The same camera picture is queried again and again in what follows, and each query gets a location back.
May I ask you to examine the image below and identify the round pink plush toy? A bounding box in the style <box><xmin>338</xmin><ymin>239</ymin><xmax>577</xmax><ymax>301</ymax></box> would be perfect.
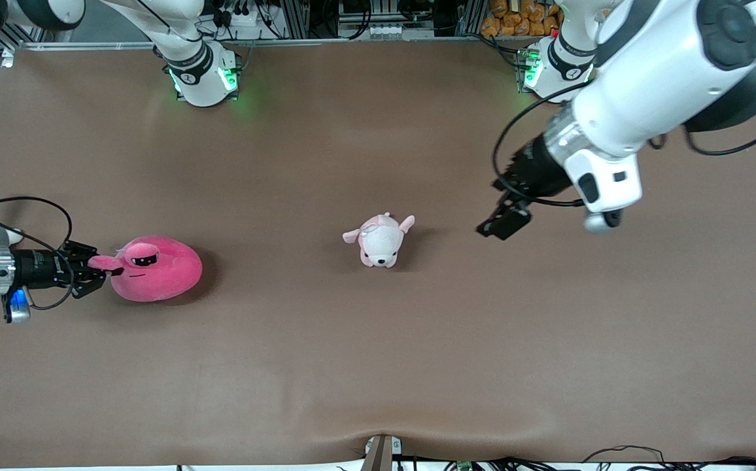
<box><xmin>88</xmin><ymin>236</ymin><xmax>204</xmax><ymax>304</ymax></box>

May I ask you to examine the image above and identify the white pink plush dog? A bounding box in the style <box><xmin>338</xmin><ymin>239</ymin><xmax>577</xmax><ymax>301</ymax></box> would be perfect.
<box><xmin>342</xmin><ymin>212</ymin><xmax>417</xmax><ymax>269</ymax></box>

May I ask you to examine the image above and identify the bag of orange toys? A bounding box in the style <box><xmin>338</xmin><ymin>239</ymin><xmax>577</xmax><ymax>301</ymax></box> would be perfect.
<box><xmin>480</xmin><ymin>0</ymin><xmax>565</xmax><ymax>39</ymax></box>

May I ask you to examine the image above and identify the white power strip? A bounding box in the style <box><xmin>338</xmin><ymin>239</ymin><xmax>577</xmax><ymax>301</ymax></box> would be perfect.
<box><xmin>220</xmin><ymin>5</ymin><xmax>262</xmax><ymax>28</ymax></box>

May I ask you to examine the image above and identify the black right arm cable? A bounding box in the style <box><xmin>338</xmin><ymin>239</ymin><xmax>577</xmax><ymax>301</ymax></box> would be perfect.
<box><xmin>0</xmin><ymin>195</ymin><xmax>77</xmax><ymax>312</ymax></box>

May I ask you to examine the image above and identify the aluminium table edge rail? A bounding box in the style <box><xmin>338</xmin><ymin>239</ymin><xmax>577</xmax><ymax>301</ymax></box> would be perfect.
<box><xmin>0</xmin><ymin>33</ymin><xmax>549</xmax><ymax>52</ymax></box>

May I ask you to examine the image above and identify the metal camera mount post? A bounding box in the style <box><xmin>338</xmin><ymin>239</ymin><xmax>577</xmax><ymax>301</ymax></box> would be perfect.
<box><xmin>361</xmin><ymin>434</ymin><xmax>404</xmax><ymax>471</ymax></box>

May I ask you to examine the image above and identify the black cable bundle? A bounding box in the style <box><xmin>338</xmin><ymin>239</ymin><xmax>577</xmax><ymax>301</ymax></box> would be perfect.
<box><xmin>411</xmin><ymin>445</ymin><xmax>756</xmax><ymax>471</ymax></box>

